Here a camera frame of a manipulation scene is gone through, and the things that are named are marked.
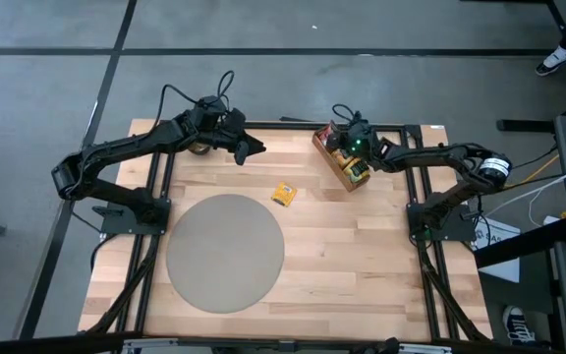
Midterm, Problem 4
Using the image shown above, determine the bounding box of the green yellow tea packet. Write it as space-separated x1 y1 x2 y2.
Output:
344 157 371 186

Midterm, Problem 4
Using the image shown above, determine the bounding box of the black aluminium table frame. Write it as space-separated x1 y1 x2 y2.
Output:
82 110 493 344

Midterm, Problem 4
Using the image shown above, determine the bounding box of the yellow cable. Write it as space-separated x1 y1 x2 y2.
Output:
506 154 560 191

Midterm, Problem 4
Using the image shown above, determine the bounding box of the orange peach tea packet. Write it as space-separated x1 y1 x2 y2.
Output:
332 148 356 171

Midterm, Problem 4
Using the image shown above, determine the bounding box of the white cable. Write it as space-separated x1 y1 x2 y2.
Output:
486 155 566 228

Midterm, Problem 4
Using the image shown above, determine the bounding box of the black metal beam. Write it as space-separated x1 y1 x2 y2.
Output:
473 215 566 269

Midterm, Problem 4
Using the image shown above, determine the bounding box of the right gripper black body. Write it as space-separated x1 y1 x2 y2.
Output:
344 121 392 171

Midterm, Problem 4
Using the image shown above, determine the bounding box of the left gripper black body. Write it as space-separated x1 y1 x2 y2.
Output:
184 107 248 148

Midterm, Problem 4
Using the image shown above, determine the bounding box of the round grey table mat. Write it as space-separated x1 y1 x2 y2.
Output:
165 193 286 315

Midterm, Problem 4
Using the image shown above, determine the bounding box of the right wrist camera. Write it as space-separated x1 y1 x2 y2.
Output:
346 113 370 130

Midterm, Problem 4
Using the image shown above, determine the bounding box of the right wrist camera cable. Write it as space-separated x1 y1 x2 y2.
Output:
331 102 364 124

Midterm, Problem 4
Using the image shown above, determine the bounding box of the white paper sheet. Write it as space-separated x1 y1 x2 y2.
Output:
473 215 523 284

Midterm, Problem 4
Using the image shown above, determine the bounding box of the left wrist camera black cable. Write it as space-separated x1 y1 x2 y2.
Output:
152 70 236 134

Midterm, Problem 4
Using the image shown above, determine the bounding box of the black horizontal rail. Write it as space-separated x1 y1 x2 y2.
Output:
0 332 566 354

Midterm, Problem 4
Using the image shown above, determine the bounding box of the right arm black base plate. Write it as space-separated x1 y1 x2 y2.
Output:
406 203 478 243

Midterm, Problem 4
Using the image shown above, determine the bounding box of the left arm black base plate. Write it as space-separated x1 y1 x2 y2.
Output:
99 198 172 236

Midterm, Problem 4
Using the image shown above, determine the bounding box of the black metal bar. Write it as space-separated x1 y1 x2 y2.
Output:
496 118 557 134

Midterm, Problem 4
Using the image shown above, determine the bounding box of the wooden compartment tray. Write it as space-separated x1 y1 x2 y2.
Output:
311 120 371 193

